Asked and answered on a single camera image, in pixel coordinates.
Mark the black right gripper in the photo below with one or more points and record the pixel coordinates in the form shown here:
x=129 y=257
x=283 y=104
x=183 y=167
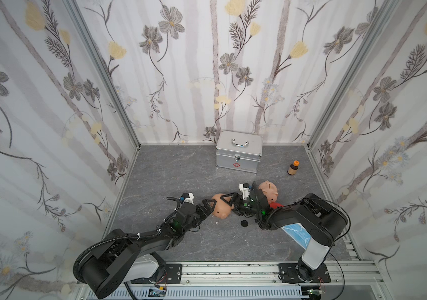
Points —
x=239 y=201

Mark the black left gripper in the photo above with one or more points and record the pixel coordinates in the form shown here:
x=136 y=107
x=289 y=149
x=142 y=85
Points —
x=198 y=209

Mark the pink piggy bank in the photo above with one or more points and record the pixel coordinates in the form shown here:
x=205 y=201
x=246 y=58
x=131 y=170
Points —
x=270 y=190
x=222 y=210

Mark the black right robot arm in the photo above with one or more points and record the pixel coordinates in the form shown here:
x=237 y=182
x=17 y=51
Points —
x=323 y=220

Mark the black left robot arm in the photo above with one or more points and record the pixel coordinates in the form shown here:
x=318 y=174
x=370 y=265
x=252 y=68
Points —
x=104 y=266

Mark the red piggy bank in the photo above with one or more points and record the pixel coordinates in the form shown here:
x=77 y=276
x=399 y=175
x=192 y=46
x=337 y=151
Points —
x=275 y=205

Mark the silver aluminium first aid case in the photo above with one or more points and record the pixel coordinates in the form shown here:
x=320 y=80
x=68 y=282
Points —
x=239 y=151

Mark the small brown orange-capped bottle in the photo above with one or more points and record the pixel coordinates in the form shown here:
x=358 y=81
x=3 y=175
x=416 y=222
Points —
x=293 y=168

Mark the blue face mask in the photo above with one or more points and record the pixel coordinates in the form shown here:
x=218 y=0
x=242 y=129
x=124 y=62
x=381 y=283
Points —
x=299 y=234

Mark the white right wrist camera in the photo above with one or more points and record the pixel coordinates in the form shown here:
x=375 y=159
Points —
x=245 y=190

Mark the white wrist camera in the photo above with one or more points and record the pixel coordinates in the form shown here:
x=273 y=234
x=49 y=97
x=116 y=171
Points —
x=187 y=198
x=245 y=190

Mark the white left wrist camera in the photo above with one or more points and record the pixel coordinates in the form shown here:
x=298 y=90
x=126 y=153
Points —
x=187 y=198

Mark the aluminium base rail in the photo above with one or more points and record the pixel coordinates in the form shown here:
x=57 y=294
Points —
x=258 y=280

